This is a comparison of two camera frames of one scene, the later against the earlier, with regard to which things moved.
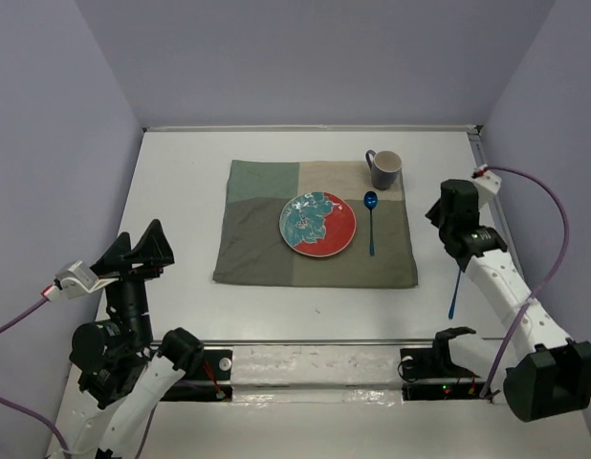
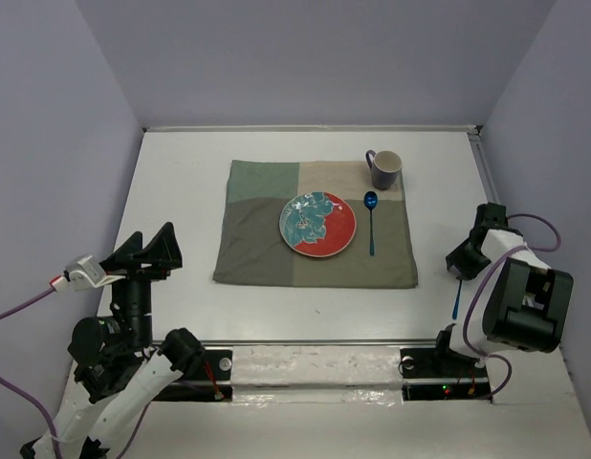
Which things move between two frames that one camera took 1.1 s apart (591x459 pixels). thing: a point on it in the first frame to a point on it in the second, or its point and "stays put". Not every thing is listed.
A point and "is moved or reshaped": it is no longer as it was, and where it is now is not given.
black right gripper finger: (434, 213) to (468, 260)
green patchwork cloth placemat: (251, 248) stays put
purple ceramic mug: (386, 164) stays put
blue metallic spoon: (370, 199) stays put
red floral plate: (317, 224) stays put
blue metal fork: (454, 294) is moved or reshaped
